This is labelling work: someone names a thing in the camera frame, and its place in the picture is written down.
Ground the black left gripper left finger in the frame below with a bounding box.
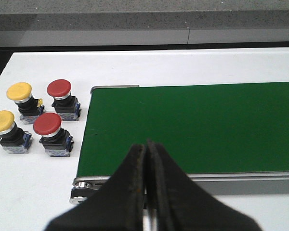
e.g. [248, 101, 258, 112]
[46, 144, 145, 231]

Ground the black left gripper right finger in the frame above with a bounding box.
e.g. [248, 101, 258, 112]
[146, 141, 261, 231]

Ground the red mushroom push button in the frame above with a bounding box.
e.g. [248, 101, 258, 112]
[47, 79, 81, 121]
[33, 113, 73, 157]

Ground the yellow mushroom push button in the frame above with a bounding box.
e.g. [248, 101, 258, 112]
[0, 110, 33, 154]
[6, 82, 45, 124]

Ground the grey stone slab left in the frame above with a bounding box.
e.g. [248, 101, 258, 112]
[0, 0, 289, 31]

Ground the aluminium conveyor frame rail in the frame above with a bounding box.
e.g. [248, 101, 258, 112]
[69, 84, 289, 205]

